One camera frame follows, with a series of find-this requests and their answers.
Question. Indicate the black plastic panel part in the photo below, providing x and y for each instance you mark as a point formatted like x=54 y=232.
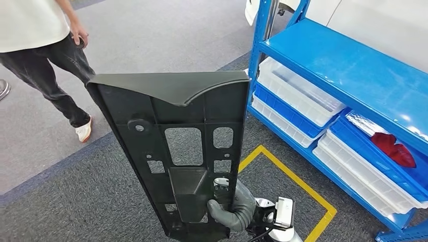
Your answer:
x=133 y=107

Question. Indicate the red plastic part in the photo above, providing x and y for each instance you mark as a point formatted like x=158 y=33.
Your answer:
x=394 y=150

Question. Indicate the grey metal pole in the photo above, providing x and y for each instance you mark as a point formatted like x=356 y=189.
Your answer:
x=271 y=20

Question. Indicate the white car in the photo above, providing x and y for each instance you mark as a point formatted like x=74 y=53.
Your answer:
x=384 y=26

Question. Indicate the person's forearm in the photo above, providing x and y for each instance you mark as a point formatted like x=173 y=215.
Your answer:
x=67 y=10

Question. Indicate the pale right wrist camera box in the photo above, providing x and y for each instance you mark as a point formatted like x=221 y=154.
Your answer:
x=284 y=212

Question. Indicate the person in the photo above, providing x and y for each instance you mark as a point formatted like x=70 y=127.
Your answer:
x=33 y=20

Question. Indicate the blue metal shelf rack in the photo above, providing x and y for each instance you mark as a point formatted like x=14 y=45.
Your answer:
x=334 y=60

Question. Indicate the blue plastic tray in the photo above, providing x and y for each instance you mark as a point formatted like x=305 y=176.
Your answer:
x=354 y=143
x=287 y=115

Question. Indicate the yellow floor tape square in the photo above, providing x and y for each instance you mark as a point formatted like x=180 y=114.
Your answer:
x=301 y=187

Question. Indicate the small black handheld device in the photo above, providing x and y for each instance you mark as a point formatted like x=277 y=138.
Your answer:
x=81 y=42

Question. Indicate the person's hand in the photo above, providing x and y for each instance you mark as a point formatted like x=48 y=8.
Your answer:
x=78 y=31

